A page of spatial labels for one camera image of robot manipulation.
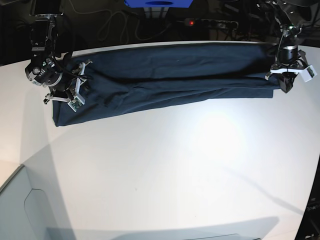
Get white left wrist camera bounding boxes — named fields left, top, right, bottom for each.
left=300, top=64, right=318, bottom=83

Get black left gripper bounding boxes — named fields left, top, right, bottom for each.
left=265, top=46, right=309, bottom=93

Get black power strip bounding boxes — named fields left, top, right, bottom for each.
left=183, top=18, right=239, bottom=30

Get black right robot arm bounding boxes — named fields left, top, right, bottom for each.
left=25, top=0, right=92, bottom=112

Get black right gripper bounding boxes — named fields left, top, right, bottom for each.
left=43, top=59, right=93, bottom=105

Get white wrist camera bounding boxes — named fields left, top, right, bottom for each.
left=67, top=94, right=86, bottom=112
left=300, top=64, right=318, bottom=83

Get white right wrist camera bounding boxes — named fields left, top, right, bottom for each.
left=67, top=94, right=86, bottom=112

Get blue box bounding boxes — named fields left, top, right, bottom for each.
left=124, top=0, right=193, bottom=8

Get grey coiled cable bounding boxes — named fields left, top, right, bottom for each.
left=96, top=7, right=173, bottom=42

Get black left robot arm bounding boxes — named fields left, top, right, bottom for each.
left=257, top=0, right=320, bottom=94

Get dark blue T-shirt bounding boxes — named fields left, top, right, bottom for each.
left=52, top=43, right=280, bottom=127

